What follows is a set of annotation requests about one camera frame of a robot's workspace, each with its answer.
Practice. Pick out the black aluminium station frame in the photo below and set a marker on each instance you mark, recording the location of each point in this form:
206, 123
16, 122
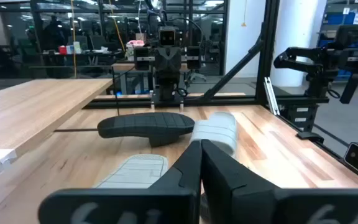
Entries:
267, 46

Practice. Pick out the wooden shelf with black frame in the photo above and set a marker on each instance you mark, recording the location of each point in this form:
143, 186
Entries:
26, 105

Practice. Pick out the black rubber slide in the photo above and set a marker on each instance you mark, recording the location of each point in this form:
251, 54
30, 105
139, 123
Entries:
148, 126

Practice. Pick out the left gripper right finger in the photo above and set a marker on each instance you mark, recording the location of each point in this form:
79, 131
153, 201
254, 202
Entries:
244, 202

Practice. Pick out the silver aluminium bar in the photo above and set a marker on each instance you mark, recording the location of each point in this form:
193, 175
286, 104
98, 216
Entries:
271, 96

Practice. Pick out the blue storage bin rack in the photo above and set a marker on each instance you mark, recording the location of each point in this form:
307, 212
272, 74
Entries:
334, 18

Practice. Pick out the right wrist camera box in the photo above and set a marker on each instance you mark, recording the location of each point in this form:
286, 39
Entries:
168, 37

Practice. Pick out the background office desk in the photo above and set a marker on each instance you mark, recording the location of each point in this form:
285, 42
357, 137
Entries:
73, 55

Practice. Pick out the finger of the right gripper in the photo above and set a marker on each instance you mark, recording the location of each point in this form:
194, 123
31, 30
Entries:
141, 58
194, 58

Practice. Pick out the grey rubber slide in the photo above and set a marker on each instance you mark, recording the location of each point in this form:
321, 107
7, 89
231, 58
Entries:
216, 130

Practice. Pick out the black background robot arm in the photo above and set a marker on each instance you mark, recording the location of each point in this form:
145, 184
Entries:
319, 59

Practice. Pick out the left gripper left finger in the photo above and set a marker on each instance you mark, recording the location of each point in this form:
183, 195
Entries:
166, 202

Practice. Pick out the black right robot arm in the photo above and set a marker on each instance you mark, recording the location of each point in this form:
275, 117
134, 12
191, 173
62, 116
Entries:
166, 90

